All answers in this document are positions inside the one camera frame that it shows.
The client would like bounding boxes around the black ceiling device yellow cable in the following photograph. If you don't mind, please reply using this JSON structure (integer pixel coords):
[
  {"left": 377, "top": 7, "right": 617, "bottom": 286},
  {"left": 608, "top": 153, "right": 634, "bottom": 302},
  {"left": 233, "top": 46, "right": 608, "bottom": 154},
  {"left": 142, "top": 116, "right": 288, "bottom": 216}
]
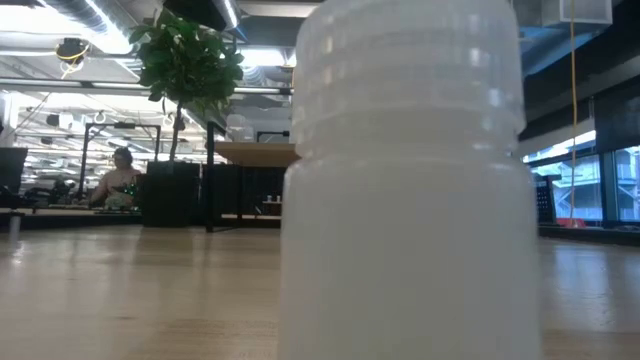
[{"left": 54, "top": 37, "right": 91, "bottom": 79}]

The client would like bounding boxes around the translucent white medicine bottle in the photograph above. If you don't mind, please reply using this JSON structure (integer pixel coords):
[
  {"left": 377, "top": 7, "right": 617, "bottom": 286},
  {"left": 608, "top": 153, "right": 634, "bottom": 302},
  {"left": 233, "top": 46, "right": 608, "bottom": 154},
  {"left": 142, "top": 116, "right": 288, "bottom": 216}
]
[
  {"left": 277, "top": 0, "right": 546, "bottom": 360},
  {"left": 224, "top": 113, "right": 257, "bottom": 143}
]

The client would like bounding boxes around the person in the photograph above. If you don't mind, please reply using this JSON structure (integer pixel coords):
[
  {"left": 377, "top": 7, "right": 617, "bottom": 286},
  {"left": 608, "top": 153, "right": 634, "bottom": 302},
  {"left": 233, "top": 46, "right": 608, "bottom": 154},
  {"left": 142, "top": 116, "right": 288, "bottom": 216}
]
[{"left": 89, "top": 146, "right": 144, "bottom": 209}]

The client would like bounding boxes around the green plant in black pot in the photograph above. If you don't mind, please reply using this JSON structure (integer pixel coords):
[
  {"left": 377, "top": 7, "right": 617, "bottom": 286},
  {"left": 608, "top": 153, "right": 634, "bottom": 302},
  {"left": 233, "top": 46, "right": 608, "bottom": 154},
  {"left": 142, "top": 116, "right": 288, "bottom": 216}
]
[{"left": 128, "top": 7, "right": 246, "bottom": 229}]

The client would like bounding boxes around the black perforated panel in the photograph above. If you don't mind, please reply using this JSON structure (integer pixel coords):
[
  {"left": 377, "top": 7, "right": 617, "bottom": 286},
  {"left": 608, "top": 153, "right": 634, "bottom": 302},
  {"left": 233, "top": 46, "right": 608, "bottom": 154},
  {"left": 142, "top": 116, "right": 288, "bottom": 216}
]
[{"left": 532, "top": 173, "right": 559, "bottom": 226}]

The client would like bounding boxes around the wooden shelf with black legs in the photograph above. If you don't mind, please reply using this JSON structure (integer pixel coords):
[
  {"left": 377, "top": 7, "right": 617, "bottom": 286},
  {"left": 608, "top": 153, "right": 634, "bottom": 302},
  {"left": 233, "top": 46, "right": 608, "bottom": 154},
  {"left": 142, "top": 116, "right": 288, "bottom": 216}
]
[{"left": 204, "top": 121, "right": 301, "bottom": 234}]

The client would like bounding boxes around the small grey post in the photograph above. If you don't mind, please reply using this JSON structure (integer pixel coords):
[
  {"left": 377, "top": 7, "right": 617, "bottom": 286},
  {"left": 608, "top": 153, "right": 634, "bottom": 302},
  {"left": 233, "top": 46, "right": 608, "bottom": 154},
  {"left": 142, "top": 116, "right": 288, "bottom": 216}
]
[{"left": 7, "top": 212, "right": 24, "bottom": 241}]

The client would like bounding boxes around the black metal rack frame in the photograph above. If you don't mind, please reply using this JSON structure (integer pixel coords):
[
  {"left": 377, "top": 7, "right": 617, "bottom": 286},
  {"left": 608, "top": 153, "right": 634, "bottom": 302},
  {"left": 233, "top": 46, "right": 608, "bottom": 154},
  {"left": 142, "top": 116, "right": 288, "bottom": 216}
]
[{"left": 78, "top": 122, "right": 162, "bottom": 191}]

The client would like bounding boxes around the black monitor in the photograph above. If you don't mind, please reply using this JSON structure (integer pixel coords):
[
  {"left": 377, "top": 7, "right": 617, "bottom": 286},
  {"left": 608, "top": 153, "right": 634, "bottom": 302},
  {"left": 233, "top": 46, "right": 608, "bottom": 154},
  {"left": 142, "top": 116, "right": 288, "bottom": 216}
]
[{"left": 0, "top": 147, "right": 29, "bottom": 194}]

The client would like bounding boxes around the white hanging box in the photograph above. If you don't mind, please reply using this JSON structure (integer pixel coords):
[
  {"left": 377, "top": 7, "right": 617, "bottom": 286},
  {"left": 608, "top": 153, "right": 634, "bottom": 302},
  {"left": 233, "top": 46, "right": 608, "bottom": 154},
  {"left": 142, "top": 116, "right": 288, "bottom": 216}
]
[{"left": 542, "top": 0, "right": 614, "bottom": 27}]

